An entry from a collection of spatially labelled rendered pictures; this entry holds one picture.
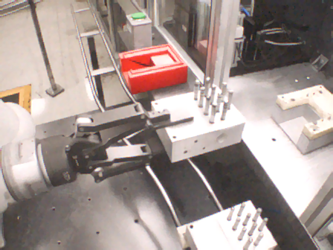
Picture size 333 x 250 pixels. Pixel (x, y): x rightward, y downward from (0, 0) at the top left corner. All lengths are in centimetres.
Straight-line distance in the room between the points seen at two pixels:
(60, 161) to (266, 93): 57
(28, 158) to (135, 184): 47
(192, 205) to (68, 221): 34
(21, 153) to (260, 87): 62
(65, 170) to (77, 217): 40
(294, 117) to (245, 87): 16
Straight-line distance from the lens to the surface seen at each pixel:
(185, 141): 42
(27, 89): 256
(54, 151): 41
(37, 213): 85
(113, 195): 82
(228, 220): 50
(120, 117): 40
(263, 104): 75
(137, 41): 86
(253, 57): 87
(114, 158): 45
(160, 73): 73
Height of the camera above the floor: 137
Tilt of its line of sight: 46 degrees down
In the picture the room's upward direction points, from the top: straight up
